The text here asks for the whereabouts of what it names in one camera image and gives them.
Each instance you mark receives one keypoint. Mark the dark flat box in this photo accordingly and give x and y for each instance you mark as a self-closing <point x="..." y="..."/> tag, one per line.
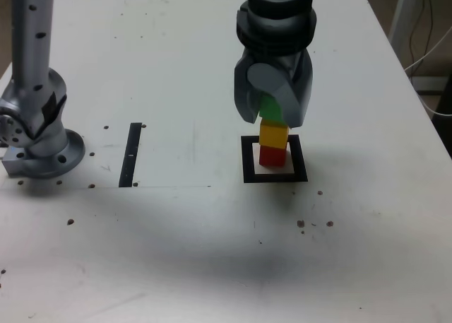
<point x="434" y="84"/>

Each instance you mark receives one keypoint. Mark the black tape strip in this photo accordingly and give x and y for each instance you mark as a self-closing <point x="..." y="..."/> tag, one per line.
<point x="130" y="157"/>

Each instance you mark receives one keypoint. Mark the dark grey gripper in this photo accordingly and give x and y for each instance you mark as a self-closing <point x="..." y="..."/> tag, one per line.
<point x="282" y="59"/>

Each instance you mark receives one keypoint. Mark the white metal frame leg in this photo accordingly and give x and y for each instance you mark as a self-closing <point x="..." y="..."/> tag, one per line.
<point x="400" y="12"/>

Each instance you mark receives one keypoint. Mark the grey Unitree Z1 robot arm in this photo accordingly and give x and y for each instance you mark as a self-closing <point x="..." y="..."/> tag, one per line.
<point x="31" y="54"/>

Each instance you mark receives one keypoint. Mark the black tape square outline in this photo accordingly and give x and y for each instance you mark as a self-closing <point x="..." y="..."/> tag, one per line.
<point x="300" y="160"/>

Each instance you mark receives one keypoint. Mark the red cube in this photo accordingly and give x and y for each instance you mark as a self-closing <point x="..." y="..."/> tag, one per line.
<point x="271" y="157"/>

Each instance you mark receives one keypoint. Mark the green cube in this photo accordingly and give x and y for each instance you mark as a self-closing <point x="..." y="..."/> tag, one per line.
<point x="270" y="108"/>

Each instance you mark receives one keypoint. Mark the yellow cube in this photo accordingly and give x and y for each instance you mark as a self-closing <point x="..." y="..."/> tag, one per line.
<point x="272" y="135"/>

